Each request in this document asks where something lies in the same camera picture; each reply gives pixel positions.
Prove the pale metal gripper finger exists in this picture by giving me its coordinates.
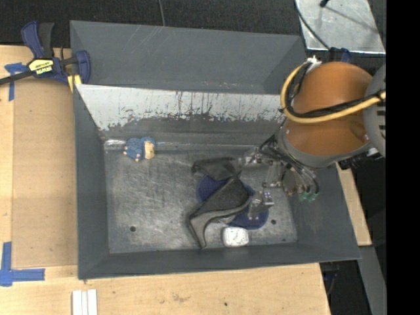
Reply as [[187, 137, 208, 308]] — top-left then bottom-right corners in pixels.
[[247, 190, 276, 222], [241, 148, 264, 168]]

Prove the black high-heel shoe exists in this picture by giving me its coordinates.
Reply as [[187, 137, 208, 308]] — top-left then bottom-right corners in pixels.
[[186, 177, 254, 250]]

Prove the small white box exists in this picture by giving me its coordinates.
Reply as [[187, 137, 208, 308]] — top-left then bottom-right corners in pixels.
[[222, 226, 249, 249]]

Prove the dark blue round disc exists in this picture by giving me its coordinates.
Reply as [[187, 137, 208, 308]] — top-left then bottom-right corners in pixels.
[[196, 174, 270, 231]]

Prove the grey metal bin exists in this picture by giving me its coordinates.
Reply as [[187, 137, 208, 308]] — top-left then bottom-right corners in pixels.
[[68, 20, 362, 280]]

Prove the blue and tan toy animal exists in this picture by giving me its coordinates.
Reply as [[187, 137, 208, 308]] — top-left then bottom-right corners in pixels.
[[122, 136, 157, 163]]

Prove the brown cardboard board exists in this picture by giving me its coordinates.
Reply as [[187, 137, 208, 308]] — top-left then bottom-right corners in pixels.
[[10, 76, 80, 270]]

